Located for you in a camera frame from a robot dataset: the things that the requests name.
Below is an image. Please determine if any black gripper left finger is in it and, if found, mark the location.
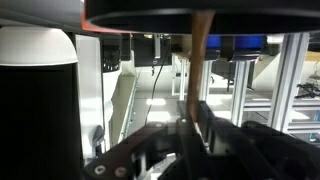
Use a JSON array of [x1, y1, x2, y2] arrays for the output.
[[82, 99, 201, 180]]

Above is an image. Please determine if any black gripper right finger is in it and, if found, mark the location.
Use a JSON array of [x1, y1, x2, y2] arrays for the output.
[[198, 101, 320, 180]]

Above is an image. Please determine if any wooden spoon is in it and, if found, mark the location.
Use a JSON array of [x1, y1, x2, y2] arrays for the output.
[[187, 11, 215, 122]]

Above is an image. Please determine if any small white bowl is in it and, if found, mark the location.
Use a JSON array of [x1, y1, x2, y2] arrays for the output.
[[0, 26, 78, 66]]

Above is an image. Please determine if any white black coffee machine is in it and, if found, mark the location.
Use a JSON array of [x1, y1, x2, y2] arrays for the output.
[[101, 38, 121, 123]]

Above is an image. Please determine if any toy white refrigerator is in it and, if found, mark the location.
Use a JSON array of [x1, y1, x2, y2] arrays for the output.
[[76, 35, 104, 161]]

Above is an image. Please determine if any orange plastic cup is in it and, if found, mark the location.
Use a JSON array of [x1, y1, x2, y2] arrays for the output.
[[81, 14, 117, 33]]

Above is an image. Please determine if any aluminium frame post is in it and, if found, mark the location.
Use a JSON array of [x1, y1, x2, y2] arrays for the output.
[[267, 33, 310, 132]]

